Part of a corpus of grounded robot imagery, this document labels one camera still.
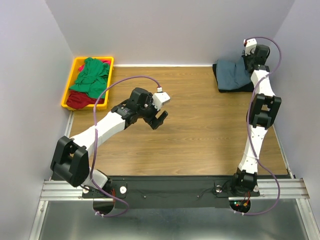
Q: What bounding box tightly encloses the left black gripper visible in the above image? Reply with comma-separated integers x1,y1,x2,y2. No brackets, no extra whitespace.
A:
137,93,168,130

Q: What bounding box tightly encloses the blue-grey t-shirt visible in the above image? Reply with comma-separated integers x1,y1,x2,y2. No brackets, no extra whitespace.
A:
216,57,252,90

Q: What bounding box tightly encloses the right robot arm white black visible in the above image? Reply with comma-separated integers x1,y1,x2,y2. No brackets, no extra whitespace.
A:
230,39,282,196

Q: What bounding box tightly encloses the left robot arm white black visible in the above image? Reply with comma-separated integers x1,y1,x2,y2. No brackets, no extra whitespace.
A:
50,87,171,197

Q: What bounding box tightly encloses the folded black t-shirt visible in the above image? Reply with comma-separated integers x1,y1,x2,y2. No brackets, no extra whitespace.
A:
212,64,254,93

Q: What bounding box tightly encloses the yellow plastic tray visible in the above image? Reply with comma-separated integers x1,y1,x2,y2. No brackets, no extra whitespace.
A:
61,56,115,111

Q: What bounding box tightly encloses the green t-shirt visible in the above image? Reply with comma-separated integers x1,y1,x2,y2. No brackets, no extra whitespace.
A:
69,57,111,99

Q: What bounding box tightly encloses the dark red t-shirt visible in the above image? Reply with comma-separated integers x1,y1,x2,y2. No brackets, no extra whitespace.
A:
66,90,97,110

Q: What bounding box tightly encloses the pink t-shirt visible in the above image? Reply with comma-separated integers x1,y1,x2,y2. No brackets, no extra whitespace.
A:
78,59,111,72

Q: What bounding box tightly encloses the electronics board with leds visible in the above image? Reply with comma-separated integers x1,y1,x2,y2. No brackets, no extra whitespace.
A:
229,200,251,213

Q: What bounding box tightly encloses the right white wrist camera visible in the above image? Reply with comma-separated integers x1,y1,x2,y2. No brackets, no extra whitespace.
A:
243,38,258,56

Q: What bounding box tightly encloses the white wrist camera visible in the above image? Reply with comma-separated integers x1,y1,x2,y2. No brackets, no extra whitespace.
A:
243,38,258,56
152,92,171,111

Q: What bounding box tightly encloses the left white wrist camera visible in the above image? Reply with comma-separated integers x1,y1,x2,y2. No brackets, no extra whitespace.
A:
152,92,171,111

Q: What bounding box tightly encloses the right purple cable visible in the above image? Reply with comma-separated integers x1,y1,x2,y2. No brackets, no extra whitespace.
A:
232,36,283,217

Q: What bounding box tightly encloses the purple cable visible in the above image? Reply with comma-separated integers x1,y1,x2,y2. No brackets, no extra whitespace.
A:
89,76,163,218
232,36,283,217

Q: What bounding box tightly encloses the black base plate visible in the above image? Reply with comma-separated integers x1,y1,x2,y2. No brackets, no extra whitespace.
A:
82,175,261,210

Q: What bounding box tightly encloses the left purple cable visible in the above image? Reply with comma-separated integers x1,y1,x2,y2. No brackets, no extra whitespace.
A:
89,76,163,218

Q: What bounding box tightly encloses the aluminium frame rail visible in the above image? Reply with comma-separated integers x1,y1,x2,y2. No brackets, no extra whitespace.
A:
30,110,312,240

